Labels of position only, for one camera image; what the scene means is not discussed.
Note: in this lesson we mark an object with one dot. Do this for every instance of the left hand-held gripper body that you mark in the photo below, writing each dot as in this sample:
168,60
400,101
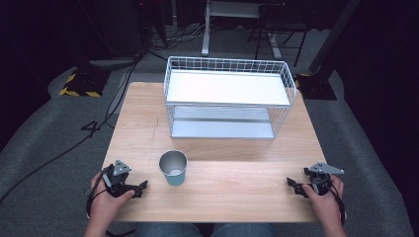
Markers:
116,180

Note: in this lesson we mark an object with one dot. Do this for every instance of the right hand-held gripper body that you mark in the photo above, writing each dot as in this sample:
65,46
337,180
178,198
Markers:
321,177

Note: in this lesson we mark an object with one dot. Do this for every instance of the person's left hand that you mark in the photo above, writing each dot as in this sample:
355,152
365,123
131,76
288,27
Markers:
107,204

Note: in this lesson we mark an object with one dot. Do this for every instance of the person's right hand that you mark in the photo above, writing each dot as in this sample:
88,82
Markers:
324,205

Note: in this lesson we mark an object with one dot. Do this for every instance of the grey metal cup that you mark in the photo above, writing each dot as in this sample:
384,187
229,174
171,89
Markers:
173,168

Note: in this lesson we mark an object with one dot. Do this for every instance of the black yellow striped stand base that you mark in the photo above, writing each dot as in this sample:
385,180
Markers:
316,87
84,82

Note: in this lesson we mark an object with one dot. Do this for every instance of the black slanted pole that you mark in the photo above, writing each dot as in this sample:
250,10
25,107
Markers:
332,36

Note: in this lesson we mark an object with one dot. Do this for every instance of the black metal chair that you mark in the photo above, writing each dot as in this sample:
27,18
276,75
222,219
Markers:
283,23

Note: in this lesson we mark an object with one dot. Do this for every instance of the white desk frame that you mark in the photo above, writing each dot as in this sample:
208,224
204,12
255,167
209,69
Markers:
230,10

